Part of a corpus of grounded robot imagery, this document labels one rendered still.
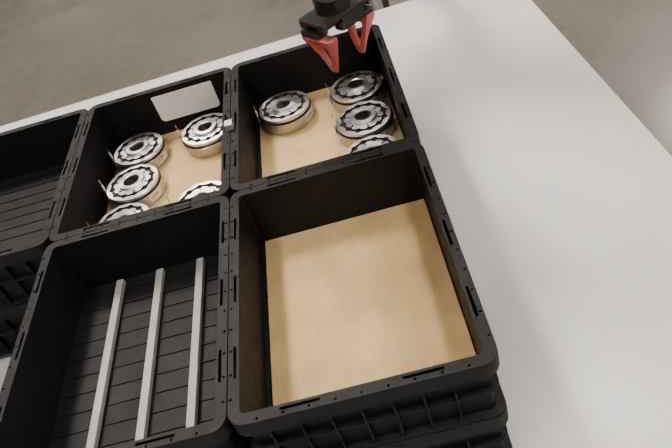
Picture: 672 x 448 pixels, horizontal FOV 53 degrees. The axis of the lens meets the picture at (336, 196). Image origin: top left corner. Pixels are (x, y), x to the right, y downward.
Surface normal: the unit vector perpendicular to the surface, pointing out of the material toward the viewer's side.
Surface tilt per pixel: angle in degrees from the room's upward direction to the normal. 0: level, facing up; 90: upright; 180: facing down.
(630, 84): 0
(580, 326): 0
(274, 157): 0
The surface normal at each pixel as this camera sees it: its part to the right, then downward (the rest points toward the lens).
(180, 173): -0.25, -0.73
